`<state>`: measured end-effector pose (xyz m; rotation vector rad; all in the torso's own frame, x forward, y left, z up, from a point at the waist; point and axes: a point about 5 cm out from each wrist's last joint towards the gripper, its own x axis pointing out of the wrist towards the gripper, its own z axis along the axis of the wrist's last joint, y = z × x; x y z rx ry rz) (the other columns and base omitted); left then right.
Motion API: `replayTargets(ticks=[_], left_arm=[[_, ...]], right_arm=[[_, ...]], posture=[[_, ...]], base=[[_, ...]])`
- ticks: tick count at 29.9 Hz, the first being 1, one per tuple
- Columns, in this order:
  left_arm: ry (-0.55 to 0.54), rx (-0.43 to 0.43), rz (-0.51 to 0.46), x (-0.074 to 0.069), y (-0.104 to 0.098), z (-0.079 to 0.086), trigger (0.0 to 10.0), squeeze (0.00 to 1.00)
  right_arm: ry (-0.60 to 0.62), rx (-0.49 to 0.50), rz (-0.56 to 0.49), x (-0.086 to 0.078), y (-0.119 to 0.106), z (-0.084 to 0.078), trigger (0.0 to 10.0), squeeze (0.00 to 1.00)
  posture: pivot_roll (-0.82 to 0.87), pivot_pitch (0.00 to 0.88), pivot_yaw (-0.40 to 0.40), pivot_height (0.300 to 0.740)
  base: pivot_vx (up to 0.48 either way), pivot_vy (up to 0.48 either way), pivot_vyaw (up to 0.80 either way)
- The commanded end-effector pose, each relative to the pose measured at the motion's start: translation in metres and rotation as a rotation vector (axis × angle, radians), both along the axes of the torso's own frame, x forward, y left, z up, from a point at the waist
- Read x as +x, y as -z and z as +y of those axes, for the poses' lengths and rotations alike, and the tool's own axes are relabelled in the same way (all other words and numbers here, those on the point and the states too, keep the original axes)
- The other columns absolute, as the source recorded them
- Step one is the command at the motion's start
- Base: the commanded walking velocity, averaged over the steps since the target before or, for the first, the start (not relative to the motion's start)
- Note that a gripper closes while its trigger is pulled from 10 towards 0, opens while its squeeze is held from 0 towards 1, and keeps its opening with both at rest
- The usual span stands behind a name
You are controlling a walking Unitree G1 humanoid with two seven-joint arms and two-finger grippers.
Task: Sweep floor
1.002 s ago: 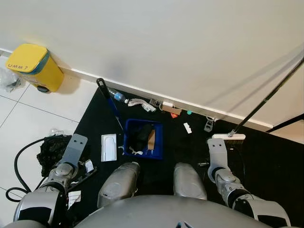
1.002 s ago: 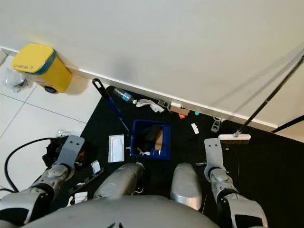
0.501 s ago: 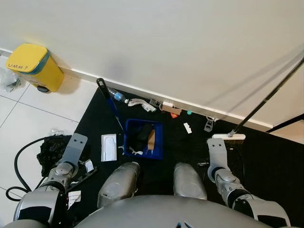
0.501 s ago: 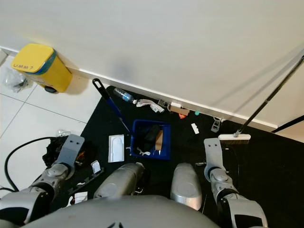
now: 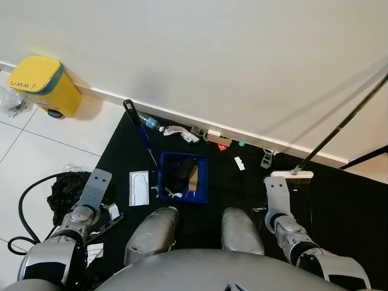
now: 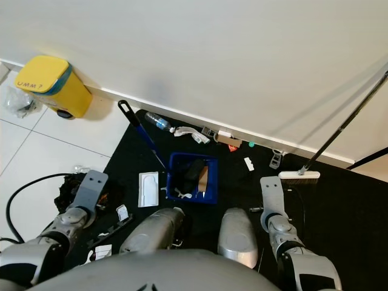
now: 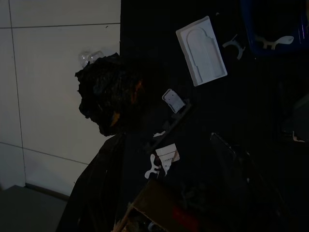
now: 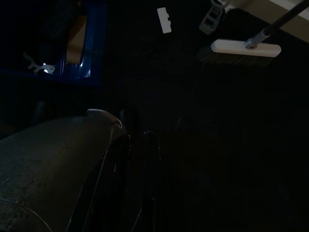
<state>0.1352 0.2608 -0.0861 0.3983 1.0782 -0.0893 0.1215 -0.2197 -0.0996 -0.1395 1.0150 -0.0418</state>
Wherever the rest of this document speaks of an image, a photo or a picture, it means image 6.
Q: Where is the blue dustpan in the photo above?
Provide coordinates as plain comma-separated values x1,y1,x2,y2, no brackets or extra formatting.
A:
118,99,219,205

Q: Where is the black floor mat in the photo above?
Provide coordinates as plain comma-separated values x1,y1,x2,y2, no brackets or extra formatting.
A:
91,109,388,291

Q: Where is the clear crumpled plastic bag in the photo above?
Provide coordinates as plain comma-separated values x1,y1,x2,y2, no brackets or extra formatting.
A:
3,85,40,119

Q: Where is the black crumpled plastic bag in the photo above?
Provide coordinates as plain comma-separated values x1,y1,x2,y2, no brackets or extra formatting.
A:
56,172,110,214

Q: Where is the yellow pedal bin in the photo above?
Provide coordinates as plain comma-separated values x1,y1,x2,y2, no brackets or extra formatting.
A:
15,55,93,119

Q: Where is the black stick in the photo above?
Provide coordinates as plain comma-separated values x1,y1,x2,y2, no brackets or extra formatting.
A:
88,213,134,246

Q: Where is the white paper scrap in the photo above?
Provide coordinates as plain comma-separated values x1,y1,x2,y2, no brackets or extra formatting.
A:
94,244,113,263

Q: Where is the white rectangular card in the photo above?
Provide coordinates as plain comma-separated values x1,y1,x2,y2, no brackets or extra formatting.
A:
138,172,160,208

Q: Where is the clear plastic water bottle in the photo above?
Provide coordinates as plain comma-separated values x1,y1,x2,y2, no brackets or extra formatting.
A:
145,112,173,132

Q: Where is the silver left robot leg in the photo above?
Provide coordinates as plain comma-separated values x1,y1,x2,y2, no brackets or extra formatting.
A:
120,207,186,255

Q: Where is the silver robot leg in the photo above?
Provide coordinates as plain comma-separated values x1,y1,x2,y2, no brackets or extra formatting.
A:
120,207,186,255
218,207,259,269

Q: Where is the clear plastic packaging piece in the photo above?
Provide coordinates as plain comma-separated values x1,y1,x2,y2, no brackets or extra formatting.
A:
173,125,210,144

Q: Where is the white plastic hook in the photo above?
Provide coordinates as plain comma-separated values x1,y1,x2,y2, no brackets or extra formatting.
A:
173,187,193,199

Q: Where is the black plastic piece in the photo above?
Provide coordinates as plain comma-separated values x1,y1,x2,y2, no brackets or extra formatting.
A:
179,159,207,195

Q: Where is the grey robot torso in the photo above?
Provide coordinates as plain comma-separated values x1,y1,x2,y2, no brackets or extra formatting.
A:
30,249,286,291

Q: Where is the small wooden block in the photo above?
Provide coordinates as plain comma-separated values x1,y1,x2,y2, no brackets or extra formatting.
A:
197,167,210,193

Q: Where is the brown cardboard piece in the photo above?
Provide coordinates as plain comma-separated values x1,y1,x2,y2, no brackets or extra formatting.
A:
215,135,243,149

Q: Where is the silver right robot leg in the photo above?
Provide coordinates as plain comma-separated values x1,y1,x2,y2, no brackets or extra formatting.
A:
218,207,259,269

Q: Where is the grey plastic clip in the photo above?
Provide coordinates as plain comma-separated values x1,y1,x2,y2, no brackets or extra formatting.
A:
270,150,286,169

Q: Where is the white baseboard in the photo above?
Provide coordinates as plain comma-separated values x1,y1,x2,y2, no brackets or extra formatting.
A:
0,58,355,167

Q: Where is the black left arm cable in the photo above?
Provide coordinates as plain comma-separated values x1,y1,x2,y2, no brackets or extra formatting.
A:
3,173,64,246

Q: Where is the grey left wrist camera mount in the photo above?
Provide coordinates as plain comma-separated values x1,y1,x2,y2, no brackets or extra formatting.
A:
76,170,109,212

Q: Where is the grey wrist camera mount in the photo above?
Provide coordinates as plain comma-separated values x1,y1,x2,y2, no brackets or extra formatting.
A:
76,170,109,212
259,176,287,218

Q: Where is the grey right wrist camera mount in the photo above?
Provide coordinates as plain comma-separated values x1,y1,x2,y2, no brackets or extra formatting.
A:
259,176,287,218

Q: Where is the black door frame strip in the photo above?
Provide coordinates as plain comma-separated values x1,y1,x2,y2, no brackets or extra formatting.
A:
352,145,388,172

